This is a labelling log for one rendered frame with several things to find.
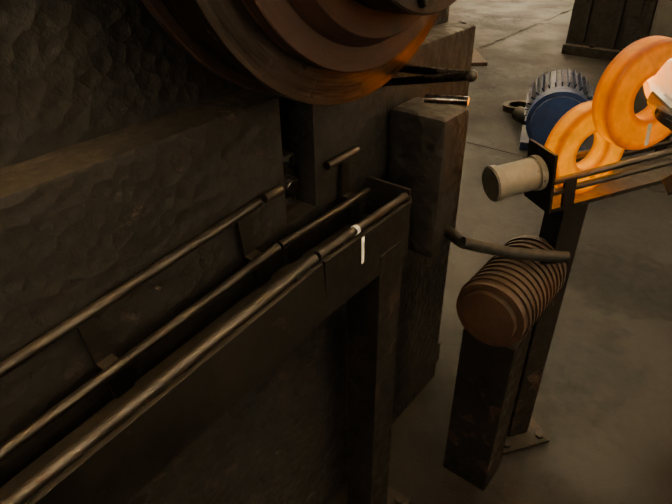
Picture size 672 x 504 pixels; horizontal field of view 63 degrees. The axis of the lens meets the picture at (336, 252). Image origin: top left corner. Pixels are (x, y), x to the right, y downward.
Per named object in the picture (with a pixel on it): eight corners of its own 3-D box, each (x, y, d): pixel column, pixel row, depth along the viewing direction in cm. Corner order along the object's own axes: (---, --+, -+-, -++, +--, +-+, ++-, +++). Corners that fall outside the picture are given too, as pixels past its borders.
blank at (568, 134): (556, 203, 99) (569, 212, 96) (528, 144, 89) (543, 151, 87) (622, 145, 99) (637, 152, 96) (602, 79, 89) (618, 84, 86)
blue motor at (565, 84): (516, 160, 261) (529, 87, 242) (522, 120, 306) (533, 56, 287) (586, 168, 252) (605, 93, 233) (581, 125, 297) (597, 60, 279)
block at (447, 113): (379, 241, 96) (383, 106, 83) (403, 222, 101) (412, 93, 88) (432, 262, 91) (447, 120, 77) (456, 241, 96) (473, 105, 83)
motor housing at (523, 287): (429, 472, 121) (454, 274, 92) (475, 410, 136) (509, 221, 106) (483, 506, 114) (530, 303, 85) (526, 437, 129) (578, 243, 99)
